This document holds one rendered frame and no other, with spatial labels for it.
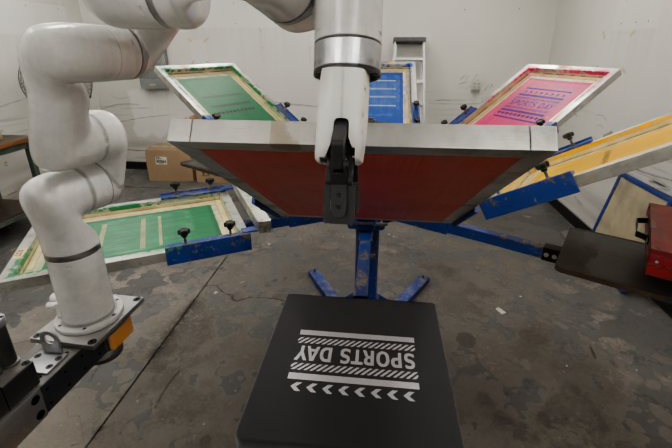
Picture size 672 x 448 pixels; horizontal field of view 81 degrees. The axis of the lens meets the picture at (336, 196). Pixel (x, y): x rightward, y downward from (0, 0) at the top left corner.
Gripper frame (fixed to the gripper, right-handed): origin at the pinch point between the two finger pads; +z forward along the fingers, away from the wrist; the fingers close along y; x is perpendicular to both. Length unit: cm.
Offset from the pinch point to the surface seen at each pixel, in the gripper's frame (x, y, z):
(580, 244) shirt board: 83, -116, 22
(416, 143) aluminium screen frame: 9.3, -14.5, -8.7
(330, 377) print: -5, -43, 43
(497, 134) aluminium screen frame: 20.8, -14.9, -10.3
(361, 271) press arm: -1, -94, 31
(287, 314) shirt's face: -20, -64, 37
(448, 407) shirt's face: 20, -38, 45
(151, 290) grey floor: -157, -223, 87
